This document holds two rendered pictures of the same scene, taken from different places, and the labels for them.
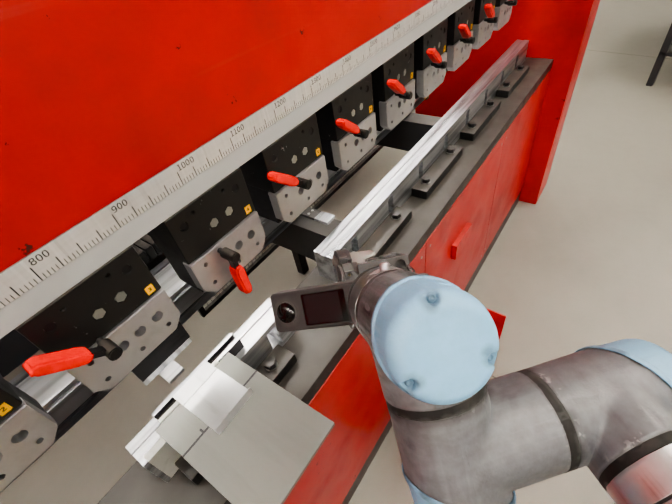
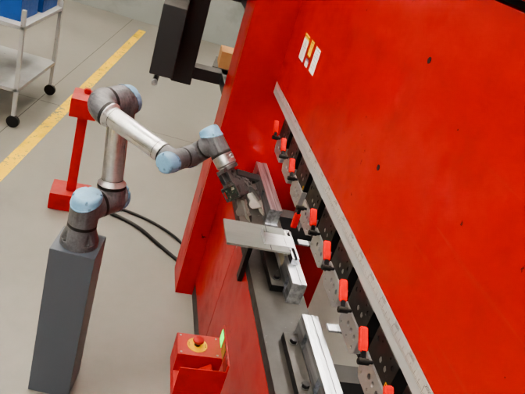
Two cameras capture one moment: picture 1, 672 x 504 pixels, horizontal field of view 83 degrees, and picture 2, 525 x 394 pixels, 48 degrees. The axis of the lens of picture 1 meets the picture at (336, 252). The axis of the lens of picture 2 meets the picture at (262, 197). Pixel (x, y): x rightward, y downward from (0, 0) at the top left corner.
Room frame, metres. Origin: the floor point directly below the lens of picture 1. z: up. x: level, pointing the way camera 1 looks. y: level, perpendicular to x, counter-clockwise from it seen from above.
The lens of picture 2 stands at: (1.34, -1.60, 2.20)
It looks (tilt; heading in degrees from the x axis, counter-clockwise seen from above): 26 degrees down; 121
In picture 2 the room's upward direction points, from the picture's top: 18 degrees clockwise
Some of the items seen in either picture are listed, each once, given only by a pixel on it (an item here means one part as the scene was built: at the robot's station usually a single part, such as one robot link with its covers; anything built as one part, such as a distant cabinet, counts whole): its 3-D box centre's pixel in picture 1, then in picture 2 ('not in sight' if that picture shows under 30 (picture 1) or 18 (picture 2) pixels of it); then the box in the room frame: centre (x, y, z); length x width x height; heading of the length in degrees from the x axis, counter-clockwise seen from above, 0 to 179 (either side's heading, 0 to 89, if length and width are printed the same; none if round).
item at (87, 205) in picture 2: not in sight; (86, 206); (-0.23, -0.22, 0.94); 0.13 x 0.12 x 0.14; 97
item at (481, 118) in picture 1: (481, 119); not in sight; (1.39, -0.67, 0.89); 0.30 x 0.05 x 0.03; 138
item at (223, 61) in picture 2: not in sight; (233, 59); (-1.37, 1.92, 1.05); 0.30 x 0.28 x 0.14; 128
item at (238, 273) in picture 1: (235, 270); (298, 216); (0.46, 0.17, 1.20); 0.04 x 0.02 x 0.10; 48
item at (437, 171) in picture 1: (438, 170); not in sight; (1.09, -0.40, 0.89); 0.30 x 0.05 x 0.03; 138
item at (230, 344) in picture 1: (201, 377); (290, 247); (0.41, 0.31, 0.99); 0.20 x 0.03 x 0.03; 138
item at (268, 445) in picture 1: (243, 427); (255, 236); (0.29, 0.21, 1.00); 0.26 x 0.18 x 0.01; 48
